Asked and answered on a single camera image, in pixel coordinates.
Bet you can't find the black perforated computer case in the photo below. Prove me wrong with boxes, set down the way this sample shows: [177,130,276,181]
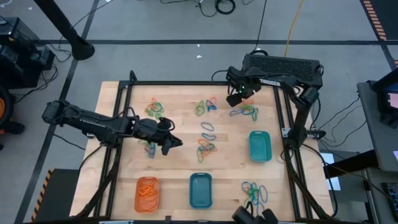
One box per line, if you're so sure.
[241,53,324,101]

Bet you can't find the black equipment cart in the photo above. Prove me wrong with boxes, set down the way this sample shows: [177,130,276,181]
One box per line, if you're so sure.
[0,16,57,91]

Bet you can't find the orange plastic basket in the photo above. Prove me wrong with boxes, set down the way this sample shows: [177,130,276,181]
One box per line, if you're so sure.
[134,176,160,214]

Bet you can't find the black mat yellow striped edge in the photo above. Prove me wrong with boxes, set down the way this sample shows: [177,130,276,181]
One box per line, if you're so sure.
[30,168,80,223]

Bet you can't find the black orange wheeled machine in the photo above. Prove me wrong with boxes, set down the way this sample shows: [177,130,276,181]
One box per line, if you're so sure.
[0,85,26,152]

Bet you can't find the coiled black cable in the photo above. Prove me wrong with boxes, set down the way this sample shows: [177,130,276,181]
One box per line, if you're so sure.
[214,0,236,16]

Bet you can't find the grey desk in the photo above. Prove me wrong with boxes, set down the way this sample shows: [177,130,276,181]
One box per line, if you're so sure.
[356,80,398,174]
[364,167,398,224]

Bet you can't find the green plastic basket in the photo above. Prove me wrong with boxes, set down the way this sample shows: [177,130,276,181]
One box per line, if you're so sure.
[248,130,273,163]

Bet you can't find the black floor cable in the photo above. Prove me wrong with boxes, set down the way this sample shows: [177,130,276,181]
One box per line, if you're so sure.
[250,0,269,56]

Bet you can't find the black pole stand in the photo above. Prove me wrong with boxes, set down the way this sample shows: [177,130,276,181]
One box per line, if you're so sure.
[32,0,96,62]

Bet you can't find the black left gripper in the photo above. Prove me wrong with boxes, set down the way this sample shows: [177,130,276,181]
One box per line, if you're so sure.
[133,116,184,156]

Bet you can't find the black mat orange striped edge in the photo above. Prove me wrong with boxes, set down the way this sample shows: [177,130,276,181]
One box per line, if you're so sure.
[359,0,398,41]

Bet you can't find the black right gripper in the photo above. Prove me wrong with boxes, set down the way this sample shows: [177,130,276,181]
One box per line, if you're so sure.
[226,66,262,108]

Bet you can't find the blue plastic basket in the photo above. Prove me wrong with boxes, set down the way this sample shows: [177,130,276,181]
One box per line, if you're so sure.
[188,172,213,210]

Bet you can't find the black desk beam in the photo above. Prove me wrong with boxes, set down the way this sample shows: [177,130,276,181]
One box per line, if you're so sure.
[323,149,379,179]

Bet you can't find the black monitor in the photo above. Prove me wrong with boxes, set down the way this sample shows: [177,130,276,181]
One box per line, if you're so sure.
[371,67,398,129]

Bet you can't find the black keyboard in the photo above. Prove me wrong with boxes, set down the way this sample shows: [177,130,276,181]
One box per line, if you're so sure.
[381,182,398,215]

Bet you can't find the yellow floor cable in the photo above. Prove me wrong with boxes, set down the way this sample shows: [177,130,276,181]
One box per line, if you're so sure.
[283,0,305,58]

